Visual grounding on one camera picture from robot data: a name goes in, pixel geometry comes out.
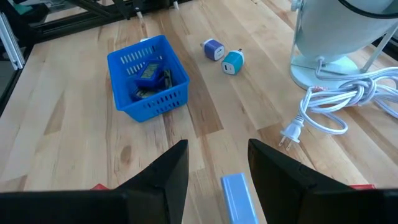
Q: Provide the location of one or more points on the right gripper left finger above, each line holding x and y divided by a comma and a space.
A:
168, 186

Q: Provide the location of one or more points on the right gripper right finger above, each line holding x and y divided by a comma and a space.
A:
280, 186

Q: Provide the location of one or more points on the pink-red wall charger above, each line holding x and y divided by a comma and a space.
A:
100, 187

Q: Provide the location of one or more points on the teal cube wall charger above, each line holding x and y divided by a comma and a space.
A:
232, 62

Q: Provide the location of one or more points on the purple cube wall charger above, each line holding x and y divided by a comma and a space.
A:
213, 49

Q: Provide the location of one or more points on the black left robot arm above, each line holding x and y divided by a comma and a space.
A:
124, 7

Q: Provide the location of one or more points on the light blue charger block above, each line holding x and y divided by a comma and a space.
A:
237, 199

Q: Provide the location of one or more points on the small red charger block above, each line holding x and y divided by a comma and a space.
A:
362, 187

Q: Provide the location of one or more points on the blue plastic basket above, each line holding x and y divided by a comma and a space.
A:
124, 93

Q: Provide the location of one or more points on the black adapter with label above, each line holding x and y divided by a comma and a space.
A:
168, 79

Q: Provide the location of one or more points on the blue adapter with label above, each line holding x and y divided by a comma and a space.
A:
150, 73

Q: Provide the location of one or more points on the white base standoff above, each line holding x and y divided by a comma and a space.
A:
140, 14
176, 5

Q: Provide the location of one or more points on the black aluminium table frame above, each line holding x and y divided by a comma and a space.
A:
77, 23

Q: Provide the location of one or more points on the silver aluminium rail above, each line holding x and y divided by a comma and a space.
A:
11, 43

